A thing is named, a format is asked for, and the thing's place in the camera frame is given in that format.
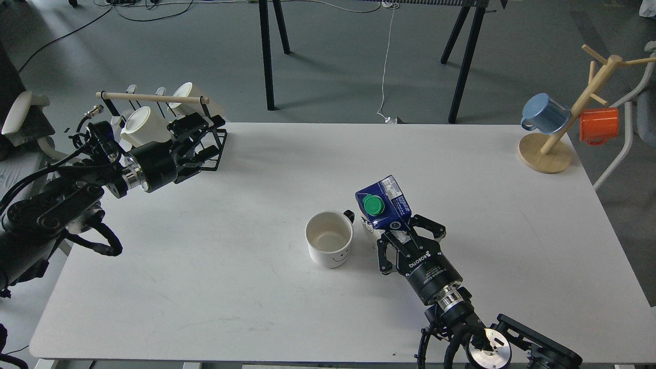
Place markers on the blue metal mug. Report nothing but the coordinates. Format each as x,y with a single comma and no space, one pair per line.
545,114

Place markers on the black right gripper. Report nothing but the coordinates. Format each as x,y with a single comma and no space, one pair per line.
420,260

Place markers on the black wire cup rack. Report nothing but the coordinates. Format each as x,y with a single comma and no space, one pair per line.
124,104

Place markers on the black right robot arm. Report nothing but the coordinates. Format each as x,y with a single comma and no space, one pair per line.
454,320

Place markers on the cream mug front on rack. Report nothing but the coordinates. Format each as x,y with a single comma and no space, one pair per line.
144,126

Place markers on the white smiley face mug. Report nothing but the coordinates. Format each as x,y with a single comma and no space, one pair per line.
329,236

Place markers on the orange mug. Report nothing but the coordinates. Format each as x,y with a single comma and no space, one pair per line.
599,125

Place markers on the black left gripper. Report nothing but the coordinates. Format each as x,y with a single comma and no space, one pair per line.
176,160

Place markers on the black table leg left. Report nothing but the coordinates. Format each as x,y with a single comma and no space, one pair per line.
263,9

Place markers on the grey chair frame left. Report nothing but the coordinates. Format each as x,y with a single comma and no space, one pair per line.
25,122

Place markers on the cream mug on rack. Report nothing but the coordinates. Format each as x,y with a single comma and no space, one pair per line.
144,126
190,89

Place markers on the blue white milk carton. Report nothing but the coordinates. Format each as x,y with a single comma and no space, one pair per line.
383,208

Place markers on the wooden mug tree stand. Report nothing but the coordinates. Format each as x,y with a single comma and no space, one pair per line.
546,153

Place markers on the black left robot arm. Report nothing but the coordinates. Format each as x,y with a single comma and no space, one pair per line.
62,200

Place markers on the black table leg right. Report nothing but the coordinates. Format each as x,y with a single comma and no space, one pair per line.
467,59

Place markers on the black table leg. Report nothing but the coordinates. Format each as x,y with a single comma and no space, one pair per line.
263,9
467,59

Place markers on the cream mug rear on rack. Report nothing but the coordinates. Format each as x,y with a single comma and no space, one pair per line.
190,89

